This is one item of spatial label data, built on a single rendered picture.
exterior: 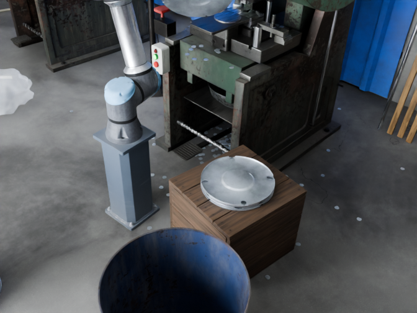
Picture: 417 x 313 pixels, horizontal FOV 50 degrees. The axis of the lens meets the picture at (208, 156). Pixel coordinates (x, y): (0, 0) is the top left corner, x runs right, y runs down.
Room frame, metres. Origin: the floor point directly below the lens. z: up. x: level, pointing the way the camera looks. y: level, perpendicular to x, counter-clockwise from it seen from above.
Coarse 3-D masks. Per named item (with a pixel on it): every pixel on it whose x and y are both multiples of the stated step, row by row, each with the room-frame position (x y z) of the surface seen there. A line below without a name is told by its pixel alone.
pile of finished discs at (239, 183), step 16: (224, 160) 1.43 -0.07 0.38; (240, 160) 1.44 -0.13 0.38; (256, 160) 1.44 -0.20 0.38; (208, 176) 1.33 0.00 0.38; (224, 176) 1.33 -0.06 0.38; (240, 176) 1.33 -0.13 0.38; (256, 176) 1.34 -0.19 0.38; (272, 176) 1.34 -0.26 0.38; (208, 192) 1.24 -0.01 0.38; (224, 192) 1.24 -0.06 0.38; (240, 192) 1.25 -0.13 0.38; (256, 192) 1.25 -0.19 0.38; (272, 192) 1.26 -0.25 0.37; (224, 208) 1.18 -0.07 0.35; (240, 208) 1.18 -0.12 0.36
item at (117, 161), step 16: (144, 128) 1.54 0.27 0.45; (112, 144) 1.42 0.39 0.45; (128, 144) 1.43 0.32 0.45; (144, 144) 1.47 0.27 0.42; (112, 160) 1.43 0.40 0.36; (128, 160) 1.41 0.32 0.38; (144, 160) 1.47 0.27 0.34; (112, 176) 1.44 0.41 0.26; (128, 176) 1.40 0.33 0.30; (144, 176) 1.46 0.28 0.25; (112, 192) 1.45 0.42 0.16; (128, 192) 1.40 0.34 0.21; (144, 192) 1.46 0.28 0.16; (112, 208) 1.46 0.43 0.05; (128, 208) 1.40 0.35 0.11; (144, 208) 1.45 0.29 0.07; (128, 224) 1.40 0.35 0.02
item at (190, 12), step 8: (176, 0) 1.78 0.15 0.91; (184, 0) 1.79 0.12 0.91; (192, 0) 1.79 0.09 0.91; (200, 0) 1.79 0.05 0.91; (208, 0) 1.79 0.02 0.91; (216, 0) 1.78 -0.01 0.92; (224, 0) 1.78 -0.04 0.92; (176, 8) 1.81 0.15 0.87; (184, 8) 1.81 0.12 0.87; (192, 8) 1.81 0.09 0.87; (200, 8) 1.81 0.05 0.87; (208, 8) 1.81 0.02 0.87; (216, 8) 1.81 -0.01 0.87; (224, 8) 1.81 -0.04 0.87; (192, 16) 1.84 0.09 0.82; (200, 16) 1.84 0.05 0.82
